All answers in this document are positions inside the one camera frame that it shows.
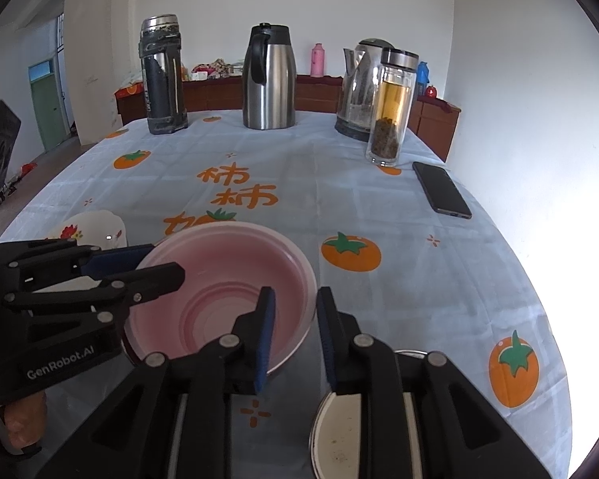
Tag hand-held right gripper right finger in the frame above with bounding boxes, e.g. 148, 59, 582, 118
315, 287, 552, 479

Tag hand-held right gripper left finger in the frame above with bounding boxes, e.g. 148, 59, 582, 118
35, 287, 277, 479

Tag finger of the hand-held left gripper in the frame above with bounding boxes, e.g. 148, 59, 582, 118
2, 262, 185, 320
0, 238, 153, 280

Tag white plate with red flowers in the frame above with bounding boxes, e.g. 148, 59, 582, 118
47, 210, 128, 250

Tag pink plastic bowl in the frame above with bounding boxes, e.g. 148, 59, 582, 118
125, 224, 317, 375

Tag stainless steel bowl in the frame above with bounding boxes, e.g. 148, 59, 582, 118
308, 349, 430, 479

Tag person's left hand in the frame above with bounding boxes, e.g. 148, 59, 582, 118
0, 390, 48, 455

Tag white tablecloth with orange print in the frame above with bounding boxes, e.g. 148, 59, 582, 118
0, 110, 570, 479

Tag green door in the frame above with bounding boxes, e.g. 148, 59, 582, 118
29, 62, 68, 153

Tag black thermos flask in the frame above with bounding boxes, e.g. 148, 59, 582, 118
139, 15, 189, 135

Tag black smartphone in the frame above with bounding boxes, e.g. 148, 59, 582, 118
412, 161, 473, 220

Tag colourful cloth pile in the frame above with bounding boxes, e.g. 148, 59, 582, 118
192, 59, 230, 78

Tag glass tea bottle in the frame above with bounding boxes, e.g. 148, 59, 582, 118
365, 47, 420, 168

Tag stainless steel electric kettle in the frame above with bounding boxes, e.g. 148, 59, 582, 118
335, 38, 397, 141

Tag brown wooden cabinet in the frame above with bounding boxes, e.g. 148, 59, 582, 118
115, 74, 462, 163

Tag pink thermos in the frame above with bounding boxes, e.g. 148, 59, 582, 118
311, 42, 327, 78

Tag steel carafe with black handle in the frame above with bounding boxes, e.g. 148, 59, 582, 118
242, 22, 298, 131

